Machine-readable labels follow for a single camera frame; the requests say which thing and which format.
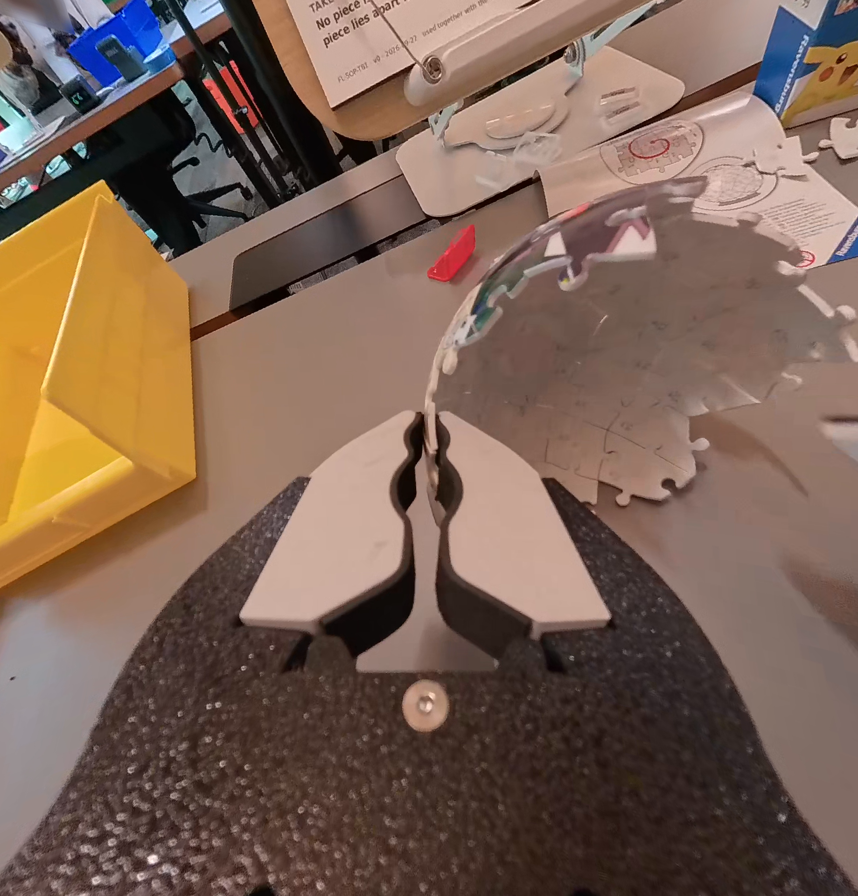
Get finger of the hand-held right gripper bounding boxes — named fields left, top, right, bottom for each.
left=819, top=416, right=858, bottom=478

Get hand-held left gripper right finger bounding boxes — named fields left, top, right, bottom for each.
left=432, top=411, right=612, bottom=659

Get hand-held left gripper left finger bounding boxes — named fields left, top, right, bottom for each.
left=238, top=411, right=424, bottom=655

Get partly built puzzle ball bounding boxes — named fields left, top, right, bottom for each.
left=425, top=175, right=858, bottom=525

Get puzzle pieces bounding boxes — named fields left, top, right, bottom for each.
left=751, top=115, right=858, bottom=177

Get blue puzzle box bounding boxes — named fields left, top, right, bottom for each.
left=753, top=0, right=858, bottom=130

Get folded paper instruction leaflet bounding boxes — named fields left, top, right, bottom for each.
left=541, top=91, right=858, bottom=270

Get yellow plastic bin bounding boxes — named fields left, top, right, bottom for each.
left=0, top=180, right=197, bottom=597

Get small red plastic block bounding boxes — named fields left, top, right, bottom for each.
left=426, top=224, right=477, bottom=284

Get clear acrylic holder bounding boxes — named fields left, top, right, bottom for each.
left=471, top=129, right=564, bottom=191

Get white stand base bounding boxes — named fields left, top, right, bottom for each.
left=395, top=44, right=686, bottom=219

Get instruction sheet on board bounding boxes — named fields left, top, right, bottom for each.
left=250, top=0, right=682, bottom=146

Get long wooden workbench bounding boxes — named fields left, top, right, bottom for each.
left=0, top=13, right=235, bottom=205

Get printed instruction sheet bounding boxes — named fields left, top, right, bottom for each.
left=285, top=0, right=542, bottom=111

